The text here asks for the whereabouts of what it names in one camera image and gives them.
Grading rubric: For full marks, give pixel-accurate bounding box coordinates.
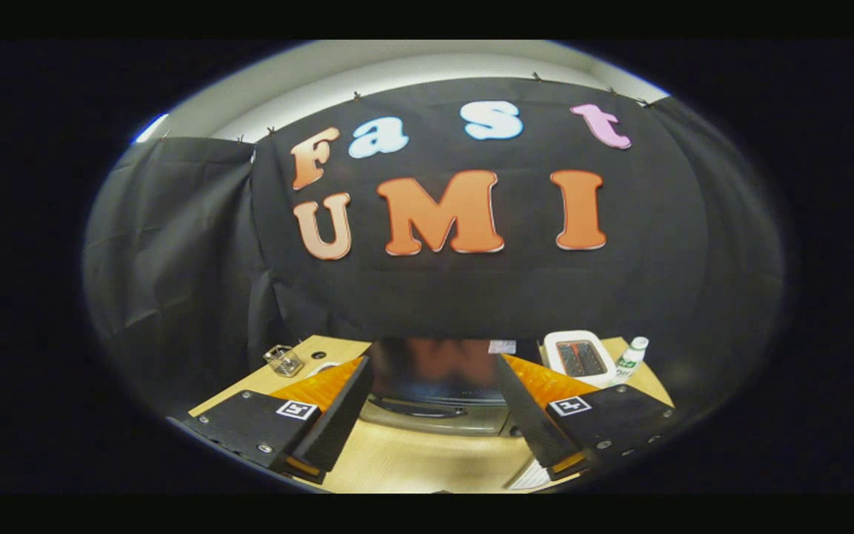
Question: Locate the white rectangular tray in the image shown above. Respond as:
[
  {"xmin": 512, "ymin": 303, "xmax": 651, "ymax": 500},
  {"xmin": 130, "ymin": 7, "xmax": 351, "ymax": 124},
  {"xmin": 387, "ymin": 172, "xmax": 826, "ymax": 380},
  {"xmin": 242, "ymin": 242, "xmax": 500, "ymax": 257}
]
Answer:
[{"xmin": 507, "ymin": 458, "xmax": 552, "ymax": 491}]

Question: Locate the ceiling light panel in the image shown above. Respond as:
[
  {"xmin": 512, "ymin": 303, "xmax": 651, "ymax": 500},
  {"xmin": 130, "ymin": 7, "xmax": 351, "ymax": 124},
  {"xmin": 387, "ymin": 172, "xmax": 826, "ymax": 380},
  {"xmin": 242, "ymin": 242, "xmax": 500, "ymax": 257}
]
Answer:
[{"xmin": 133, "ymin": 112, "xmax": 170, "ymax": 145}]

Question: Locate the white bottle with green label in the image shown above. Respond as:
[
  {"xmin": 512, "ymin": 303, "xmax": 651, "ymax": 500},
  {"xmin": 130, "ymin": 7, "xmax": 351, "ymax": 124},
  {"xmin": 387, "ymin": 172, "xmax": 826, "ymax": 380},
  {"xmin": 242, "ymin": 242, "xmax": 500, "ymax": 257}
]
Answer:
[{"xmin": 612, "ymin": 335, "xmax": 651, "ymax": 383}]

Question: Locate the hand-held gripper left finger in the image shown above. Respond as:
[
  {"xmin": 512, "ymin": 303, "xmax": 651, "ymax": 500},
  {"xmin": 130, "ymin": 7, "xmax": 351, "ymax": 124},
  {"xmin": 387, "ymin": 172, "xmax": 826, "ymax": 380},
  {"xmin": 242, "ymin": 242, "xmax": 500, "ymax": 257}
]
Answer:
[{"xmin": 175, "ymin": 356, "xmax": 374, "ymax": 487}]

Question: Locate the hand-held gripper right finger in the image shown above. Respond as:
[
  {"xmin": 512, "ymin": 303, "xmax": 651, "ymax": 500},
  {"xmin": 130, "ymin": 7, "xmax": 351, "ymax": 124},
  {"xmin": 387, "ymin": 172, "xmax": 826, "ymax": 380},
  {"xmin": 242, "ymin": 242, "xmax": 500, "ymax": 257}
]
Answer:
[{"xmin": 497, "ymin": 353, "xmax": 681, "ymax": 483}]

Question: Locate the small clear glass jar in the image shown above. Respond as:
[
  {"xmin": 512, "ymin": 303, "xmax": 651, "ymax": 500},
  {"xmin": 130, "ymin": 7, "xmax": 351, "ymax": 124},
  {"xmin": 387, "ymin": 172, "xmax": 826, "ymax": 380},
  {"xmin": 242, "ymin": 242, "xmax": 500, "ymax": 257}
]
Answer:
[{"xmin": 263, "ymin": 344, "xmax": 305, "ymax": 378}]

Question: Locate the white pop-up toaster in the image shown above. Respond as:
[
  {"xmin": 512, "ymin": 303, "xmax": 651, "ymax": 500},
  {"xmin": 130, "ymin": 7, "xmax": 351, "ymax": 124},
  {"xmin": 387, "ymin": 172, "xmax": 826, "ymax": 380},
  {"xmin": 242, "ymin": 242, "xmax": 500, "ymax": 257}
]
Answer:
[{"xmin": 543, "ymin": 329, "xmax": 618, "ymax": 389}]

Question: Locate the black toaster oven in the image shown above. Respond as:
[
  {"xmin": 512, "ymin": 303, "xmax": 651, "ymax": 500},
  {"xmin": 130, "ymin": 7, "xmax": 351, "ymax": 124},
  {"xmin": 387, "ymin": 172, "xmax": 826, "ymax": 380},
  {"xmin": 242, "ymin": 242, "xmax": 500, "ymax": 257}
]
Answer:
[{"xmin": 358, "ymin": 337, "xmax": 544, "ymax": 438}]

